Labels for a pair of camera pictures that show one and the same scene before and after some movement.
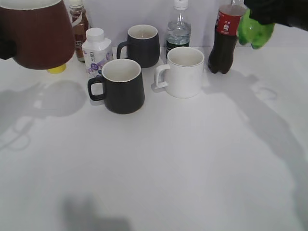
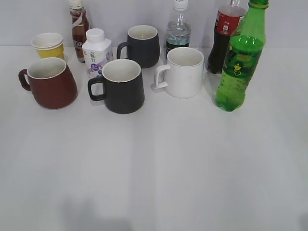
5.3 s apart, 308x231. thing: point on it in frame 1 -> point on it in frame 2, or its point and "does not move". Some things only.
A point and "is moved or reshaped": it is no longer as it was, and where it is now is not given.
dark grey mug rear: [143, 44] does not move
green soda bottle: [250, 31] is moved or reshaped
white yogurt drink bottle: [98, 51] does not move
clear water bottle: [178, 30] does not move
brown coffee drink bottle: [81, 24] does not move
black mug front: [123, 91] does not move
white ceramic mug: [185, 72] does not move
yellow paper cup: [57, 70] -> [48, 44]
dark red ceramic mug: [42, 30] -> [51, 82]
